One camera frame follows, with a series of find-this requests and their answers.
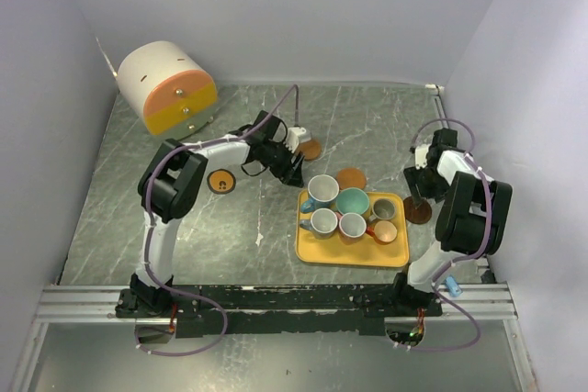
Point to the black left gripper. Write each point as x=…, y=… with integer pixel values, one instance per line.
x=290, y=174

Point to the yellow black-rimmed coaster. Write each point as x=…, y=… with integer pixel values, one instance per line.
x=221, y=182

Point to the grey yellow-handled cup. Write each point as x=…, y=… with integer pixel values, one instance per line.
x=382, y=209

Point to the white cylindrical drawer cabinet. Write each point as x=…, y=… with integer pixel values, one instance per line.
x=171, y=94

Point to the teal cup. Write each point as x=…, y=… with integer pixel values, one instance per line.
x=353, y=200

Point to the white pink cup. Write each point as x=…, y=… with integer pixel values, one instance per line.
x=352, y=227

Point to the dark walnut wooden coaster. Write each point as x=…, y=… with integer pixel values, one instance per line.
x=417, y=216

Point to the aluminium frame rail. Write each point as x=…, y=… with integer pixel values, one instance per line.
x=86, y=304

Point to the white grey-handled cup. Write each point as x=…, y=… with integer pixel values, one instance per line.
x=322, y=224

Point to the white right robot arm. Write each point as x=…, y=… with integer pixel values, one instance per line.
x=470, y=224

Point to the large white blue-handled mug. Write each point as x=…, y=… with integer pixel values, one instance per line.
x=322, y=190

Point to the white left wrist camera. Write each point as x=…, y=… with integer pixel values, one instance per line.
x=295, y=137

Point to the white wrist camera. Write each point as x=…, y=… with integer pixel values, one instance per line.
x=295, y=137
x=420, y=153

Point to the orange copper cup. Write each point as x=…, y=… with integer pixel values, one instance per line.
x=382, y=231

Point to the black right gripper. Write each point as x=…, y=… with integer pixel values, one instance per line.
x=418, y=190

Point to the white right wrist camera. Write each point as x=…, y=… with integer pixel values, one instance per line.
x=420, y=153

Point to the blue clip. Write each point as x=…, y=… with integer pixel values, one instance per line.
x=453, y=287

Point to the light orange wooden coaster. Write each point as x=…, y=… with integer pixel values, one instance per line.
x=351, y=177

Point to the tan wooden coaster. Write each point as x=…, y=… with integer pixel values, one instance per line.
x=311, y=150

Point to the yellow plastic tray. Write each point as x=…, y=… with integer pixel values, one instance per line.
x=364, y=252

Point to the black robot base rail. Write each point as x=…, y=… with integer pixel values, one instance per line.
x=363, y=308

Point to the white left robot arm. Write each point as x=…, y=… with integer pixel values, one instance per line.
x=169, y=188

